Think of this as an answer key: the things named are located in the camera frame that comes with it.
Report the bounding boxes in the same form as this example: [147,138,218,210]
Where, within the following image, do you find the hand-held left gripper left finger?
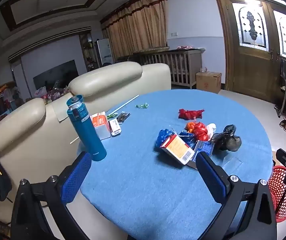
[10,151,92,240]

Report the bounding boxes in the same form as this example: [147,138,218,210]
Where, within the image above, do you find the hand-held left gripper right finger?
[196,152,278,240]

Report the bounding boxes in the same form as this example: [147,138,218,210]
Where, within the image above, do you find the red plastic basket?
[267,165,286,223]

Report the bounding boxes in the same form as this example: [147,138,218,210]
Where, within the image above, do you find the black plastic bag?
[212,125,242,152]

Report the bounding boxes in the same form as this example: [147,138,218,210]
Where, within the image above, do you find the orange white carton box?
[160,134,195,165]

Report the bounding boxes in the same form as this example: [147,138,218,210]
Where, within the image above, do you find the glossy red plastic bag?
[193,122,210,142]

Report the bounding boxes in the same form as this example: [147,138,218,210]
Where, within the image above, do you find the white plastic bag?
[206,123,217,140]

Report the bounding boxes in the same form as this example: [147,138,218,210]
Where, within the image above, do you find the blue foil bag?
[155,129,196,149]

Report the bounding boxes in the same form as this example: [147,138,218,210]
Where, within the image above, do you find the clear plastic wrapper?
[220,152,244,168]

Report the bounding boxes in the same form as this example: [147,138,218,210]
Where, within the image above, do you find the blue thermos bottle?
[66,95,107,161]

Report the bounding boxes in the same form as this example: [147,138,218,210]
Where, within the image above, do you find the orange white tissue box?
[90,112,111,140]

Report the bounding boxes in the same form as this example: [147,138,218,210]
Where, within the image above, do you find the white barcode packet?
[108,118,122,137]

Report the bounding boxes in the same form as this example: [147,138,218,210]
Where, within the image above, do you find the blue tablecloth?
[76,89,273,240]

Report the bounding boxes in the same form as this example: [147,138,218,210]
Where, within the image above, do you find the dark snack packet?
[116,112,131,124]

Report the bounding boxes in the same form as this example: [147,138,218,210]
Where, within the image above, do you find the white thin stick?
[70,94,140,145]

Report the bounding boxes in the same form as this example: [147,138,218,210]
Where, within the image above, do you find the pink plastic bag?
[34,87,48,98]

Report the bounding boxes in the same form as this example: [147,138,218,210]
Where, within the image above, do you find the wooden double door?
[209,0,286,105]

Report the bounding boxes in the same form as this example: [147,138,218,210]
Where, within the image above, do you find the brown cardboard box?
[196,71,222,94]

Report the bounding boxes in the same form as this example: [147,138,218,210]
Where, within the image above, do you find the cream leather sofa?
[0,62,172,224]

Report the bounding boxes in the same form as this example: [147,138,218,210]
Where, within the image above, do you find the black television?
[33,59,79,90]

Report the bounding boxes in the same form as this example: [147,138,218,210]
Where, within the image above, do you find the cluttered shelf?
[0,65,26,120]

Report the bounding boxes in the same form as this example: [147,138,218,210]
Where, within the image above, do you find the wooden crib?
[133,47,203,88]

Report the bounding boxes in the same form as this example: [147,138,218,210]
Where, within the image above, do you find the glass display cabinet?
[79,31,101,72]

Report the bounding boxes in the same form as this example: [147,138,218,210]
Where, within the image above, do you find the white standing air conditioner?
[96,38,114,68]

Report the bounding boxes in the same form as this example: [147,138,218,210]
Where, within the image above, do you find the woven bamboo tray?
[133,46,170,53]

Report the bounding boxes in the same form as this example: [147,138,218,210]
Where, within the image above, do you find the beige curtains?
[100,0,168,60]

